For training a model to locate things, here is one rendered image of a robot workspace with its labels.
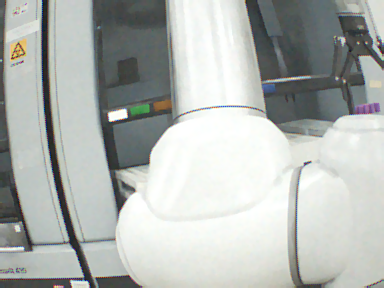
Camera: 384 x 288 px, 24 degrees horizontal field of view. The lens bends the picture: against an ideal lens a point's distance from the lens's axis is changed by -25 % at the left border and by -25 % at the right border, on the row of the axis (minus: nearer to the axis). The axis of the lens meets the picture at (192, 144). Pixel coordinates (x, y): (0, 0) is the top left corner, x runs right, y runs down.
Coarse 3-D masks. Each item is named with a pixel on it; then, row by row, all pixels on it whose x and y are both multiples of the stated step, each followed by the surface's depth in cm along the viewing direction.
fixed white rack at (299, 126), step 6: (300, 120) 279; (306, 120) 276; (312, 120) 272; (318, 120) 268; (276, 126) 278; (282, 126) 272; (288, 126) 267; (294, 126) 263; (300, 126) 260; (306, 126) 256; (312, 126) 254; (294, 132) 262; (300, 132) 256; (306, 132) 251
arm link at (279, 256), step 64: (192, 0) 123; (192, 64) 121; (256, 64) 124; (192, 128) 118; (256, 128) 118; (192, 192) 115; (256, 192) 114; (128, 256) 118; (192, 256) 114; (256, 256) 112
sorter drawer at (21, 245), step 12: (0, 216) 204; (12, 216) 218; (0, 228) 202; (12, 228) 202; (0, 240) 202; (12, 240) 202; (24, 240) 203; (0, 252) 197; (12, 252) 198; (24, 252) 199
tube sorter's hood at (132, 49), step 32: (96, 0) 212; (128, 0) 214; (160, 0) 215; (256, 0) 219; (288, 0) 221; (320, 0) 223; (96, 32) 212; (128, 32) 214; (160, 32) 215; (256, 32) 219; (288, 32) 221; (320, 32) 223; (128, 64) 215; (160, 64) 216; (288, 64) 221; (320, 64) 223; (128, 96) 215; (160, 96) 216
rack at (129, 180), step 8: (128, 168) 230; (136, 168) 227; (144, 168) 225; (120, 176) 222; (128, 176) 213; (136, 176) 212; (144, 176) 209; (120, 184) 227; (128, 184) 212; (136, 184) 201; (144, 184) 201; (120, 192) 228; (128, 192) 221; (136, 192) 219
